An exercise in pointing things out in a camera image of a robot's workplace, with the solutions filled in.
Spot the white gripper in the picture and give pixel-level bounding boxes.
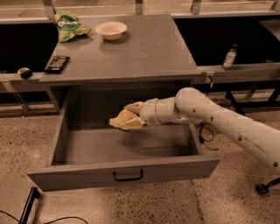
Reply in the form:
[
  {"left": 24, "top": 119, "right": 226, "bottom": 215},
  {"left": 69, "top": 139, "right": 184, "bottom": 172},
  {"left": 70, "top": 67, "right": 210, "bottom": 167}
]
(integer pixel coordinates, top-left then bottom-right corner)
[{"left": 108, "top": 97, "right": 160, "bottom": 131}]

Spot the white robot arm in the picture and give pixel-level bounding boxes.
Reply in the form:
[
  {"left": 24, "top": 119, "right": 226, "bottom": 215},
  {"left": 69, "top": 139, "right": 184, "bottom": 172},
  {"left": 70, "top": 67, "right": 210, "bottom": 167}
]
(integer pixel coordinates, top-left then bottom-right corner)
[{"left": 109, "top": 87, "right": 280, "bottom": 175}]

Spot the grey open drawer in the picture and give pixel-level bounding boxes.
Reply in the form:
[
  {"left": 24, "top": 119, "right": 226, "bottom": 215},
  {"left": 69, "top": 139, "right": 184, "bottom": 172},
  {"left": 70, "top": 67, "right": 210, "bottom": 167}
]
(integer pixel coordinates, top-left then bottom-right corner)
[{"left": 28, "top": 107, "right": 220, "bottom": 192}]

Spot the grey metal cabinet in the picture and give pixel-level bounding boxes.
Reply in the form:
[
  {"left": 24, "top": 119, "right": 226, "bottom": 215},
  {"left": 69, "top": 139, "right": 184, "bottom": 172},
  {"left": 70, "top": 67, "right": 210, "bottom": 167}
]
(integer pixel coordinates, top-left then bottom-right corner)
[{"left": 39, "top": 14, "right": 200, "bottom": 116}]

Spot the white bowl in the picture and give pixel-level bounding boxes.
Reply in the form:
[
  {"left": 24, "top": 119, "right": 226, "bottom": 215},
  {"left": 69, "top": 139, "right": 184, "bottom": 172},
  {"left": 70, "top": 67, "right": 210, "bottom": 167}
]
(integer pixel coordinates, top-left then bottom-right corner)
[{"left": 95, "top": 21, "right": 127, "bottom": 40}]

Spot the green chip bag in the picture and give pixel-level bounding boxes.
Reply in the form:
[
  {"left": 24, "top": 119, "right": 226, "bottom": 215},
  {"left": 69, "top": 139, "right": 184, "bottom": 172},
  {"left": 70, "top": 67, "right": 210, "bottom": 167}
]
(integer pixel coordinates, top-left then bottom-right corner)
[{"left": 54, "top": 11, "right": 91, "bottom": 43}]

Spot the small glass bottle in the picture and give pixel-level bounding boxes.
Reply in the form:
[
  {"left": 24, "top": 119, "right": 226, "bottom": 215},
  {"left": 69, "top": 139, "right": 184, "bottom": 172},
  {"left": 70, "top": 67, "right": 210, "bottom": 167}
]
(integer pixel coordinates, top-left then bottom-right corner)
[{"left": 222, "top": 45, "right": 238, "bottom": 70}]

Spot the black stand leg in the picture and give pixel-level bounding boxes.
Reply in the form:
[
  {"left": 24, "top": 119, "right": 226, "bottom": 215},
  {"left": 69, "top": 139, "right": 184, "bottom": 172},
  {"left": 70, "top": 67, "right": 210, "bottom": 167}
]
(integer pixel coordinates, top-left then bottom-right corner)
[{"left": 18, "top": 187, "right": 40, "bottom": 224}]

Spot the black chair caster leg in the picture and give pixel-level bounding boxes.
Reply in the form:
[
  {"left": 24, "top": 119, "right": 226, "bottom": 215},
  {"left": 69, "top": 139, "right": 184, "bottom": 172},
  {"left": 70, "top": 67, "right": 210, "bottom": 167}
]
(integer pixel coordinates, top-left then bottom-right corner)
[{"left": 255, "top": 178, "right": 280, "bottom": 195}]

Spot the black drawer handle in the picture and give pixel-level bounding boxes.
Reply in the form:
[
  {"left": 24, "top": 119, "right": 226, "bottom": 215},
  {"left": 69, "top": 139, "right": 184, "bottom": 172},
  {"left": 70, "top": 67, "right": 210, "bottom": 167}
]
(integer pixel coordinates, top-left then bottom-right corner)
[{"left": 113, "top": 169, "right": 144, "bottom": 182}]

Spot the black cable on floor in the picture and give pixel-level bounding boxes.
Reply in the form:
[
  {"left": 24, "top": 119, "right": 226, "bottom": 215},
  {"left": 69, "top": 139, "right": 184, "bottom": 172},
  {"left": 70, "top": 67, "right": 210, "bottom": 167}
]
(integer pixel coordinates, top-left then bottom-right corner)
[{"left": 195, "top": 122, "right": 220, "bottom": 152}]

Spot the grey side rail right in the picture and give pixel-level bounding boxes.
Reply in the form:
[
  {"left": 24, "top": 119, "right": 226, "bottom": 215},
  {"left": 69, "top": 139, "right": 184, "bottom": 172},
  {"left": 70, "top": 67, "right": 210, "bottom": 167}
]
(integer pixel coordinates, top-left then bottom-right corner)
[{"left": 195, "top": 62, "right": 280, "bottom": 84}]

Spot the black floor cable left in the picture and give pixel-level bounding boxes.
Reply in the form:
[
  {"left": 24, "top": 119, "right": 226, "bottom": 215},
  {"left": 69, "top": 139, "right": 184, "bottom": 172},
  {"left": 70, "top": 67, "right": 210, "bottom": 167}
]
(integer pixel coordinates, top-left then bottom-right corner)
[{"left": 0, "top": 209, "right": 89, "bottom": 224}]

